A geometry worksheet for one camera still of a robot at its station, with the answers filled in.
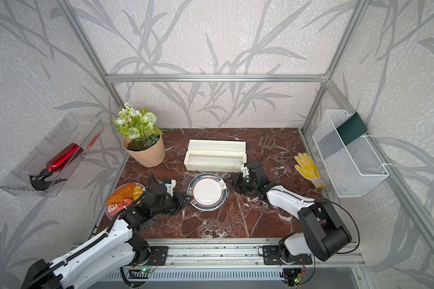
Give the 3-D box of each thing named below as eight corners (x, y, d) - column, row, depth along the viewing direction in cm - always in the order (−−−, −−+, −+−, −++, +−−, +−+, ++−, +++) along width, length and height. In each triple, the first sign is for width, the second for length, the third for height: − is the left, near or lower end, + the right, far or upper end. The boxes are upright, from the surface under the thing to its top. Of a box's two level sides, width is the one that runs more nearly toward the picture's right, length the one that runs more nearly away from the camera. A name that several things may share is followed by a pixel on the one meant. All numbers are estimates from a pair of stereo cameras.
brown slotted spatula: (257, 146, 115) (258, 143, 113) (259, 138, 119) (260, 135, 117) (287, 152, 112) (288, 149, 109) (287, 143, 116) (289, 141, 114)
